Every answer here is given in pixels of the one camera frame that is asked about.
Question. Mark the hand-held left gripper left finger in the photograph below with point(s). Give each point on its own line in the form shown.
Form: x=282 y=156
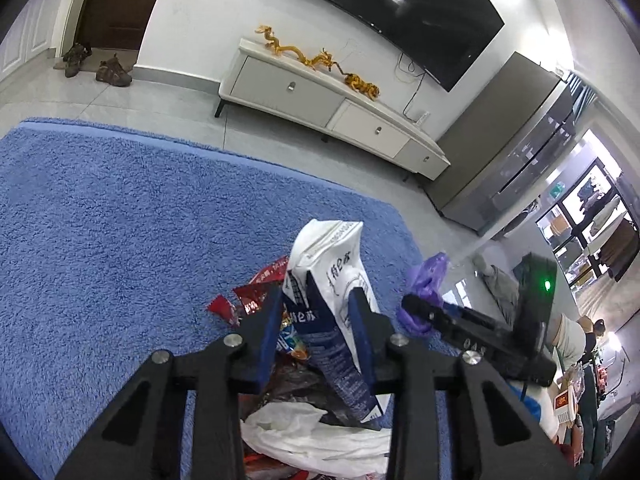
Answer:
x=270 y=345

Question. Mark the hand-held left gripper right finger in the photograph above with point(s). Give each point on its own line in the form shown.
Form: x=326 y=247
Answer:
x=362 y=350

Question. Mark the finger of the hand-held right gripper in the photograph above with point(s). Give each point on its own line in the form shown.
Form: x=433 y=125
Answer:
x=425 y=310

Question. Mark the purple plastic bag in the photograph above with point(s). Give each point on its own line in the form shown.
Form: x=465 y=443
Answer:
x=425 y=280

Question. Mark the white blue milk carton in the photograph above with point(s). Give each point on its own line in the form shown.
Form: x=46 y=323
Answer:
x=325 y=270

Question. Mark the dark brown plastic wrapper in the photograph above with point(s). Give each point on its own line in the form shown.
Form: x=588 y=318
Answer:
x=285 y=385

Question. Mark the grey cloth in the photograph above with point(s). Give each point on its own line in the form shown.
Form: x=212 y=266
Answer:
x=497 y=280

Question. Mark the red snack packet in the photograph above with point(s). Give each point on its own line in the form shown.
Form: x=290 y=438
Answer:
x=260 y=287

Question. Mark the small red wrapper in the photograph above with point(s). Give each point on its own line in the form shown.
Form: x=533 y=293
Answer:
x=221 y=308

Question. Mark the white plastic bag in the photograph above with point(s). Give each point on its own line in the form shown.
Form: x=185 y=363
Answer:
x=310 y=440

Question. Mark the balcony window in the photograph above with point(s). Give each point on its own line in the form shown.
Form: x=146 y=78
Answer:
x=585 y=220

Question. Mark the grey refrigerator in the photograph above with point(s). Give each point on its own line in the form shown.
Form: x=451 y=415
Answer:
x=505 y=145

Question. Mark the blue fluffy mat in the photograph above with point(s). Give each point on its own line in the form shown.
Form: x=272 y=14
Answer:
x=125 y=235

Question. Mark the white router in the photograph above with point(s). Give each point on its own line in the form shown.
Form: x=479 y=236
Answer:
x=422 y=116

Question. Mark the blue curtain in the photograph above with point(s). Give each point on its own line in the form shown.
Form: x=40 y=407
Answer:
x=580 y=92

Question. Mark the golden tiger ornament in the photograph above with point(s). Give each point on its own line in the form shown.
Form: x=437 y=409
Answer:
x=361 y=85

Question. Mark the white grey television cabinet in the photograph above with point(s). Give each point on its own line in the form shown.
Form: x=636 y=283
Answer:
x=320 y=95

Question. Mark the golden dragon ornament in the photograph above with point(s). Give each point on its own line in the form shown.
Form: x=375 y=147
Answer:
x=277 y=42
x=322 y=60

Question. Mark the brown shoe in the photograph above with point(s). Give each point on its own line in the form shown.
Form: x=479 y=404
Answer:
x=76 y=57
x=114 y=71

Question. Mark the grey doormat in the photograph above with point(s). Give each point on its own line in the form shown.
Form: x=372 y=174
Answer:
x=95 y=57

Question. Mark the brown entrance door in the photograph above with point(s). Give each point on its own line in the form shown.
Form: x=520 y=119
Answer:
x=125 y=0

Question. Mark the black wall television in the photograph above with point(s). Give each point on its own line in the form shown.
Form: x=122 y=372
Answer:
x=400 y=5

